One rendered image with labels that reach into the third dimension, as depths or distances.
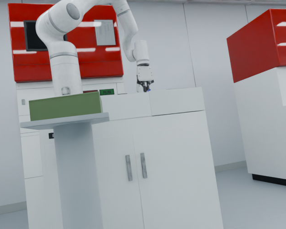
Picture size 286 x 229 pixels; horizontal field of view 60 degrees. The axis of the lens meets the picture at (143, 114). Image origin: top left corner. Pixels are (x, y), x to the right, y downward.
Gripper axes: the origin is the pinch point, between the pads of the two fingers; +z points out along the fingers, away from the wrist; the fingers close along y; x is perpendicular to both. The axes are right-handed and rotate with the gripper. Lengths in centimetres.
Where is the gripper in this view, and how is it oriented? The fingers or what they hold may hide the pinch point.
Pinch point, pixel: (146, 89)
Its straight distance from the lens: 159.7
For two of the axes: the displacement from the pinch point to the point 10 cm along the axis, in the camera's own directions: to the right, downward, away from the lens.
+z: 1.2, 9.9, -0.9
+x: 2.7, -1.2, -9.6
